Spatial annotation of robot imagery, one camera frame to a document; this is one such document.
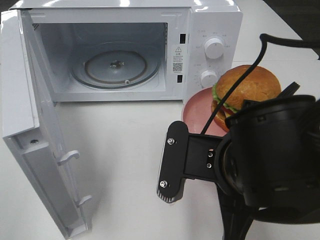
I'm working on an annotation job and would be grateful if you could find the white warning label sticker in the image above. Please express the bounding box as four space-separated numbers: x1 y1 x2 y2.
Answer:
170 44 185 74

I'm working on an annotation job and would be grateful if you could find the burger with lettuce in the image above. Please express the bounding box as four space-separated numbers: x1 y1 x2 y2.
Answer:
211 65 281 132

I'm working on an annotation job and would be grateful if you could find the white lower microwave knob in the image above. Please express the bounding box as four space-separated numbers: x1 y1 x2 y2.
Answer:
200 70 219 88

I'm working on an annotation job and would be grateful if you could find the white microwave door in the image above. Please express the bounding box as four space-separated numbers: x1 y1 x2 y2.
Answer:
0 9 91 239

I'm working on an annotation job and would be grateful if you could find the white upper microwave knob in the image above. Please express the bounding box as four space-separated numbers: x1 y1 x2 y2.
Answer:
204 36 225 59

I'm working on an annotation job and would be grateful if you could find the white microwave oven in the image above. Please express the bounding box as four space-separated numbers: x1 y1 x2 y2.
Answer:
12 0 243 102

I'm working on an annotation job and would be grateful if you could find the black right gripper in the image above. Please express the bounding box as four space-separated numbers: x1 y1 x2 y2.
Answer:
217 95 320 224

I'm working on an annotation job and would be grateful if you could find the white microwave knob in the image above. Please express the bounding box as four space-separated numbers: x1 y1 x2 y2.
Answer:
204 36 225 59
200 70 219 88

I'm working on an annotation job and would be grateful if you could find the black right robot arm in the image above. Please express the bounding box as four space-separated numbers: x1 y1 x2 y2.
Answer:
215 95 320 240

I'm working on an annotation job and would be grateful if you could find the pink round plate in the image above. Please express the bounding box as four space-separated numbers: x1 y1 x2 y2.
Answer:
181 87 213 134

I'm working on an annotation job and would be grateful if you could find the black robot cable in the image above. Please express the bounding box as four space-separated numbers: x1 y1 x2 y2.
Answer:
199 33 320 136

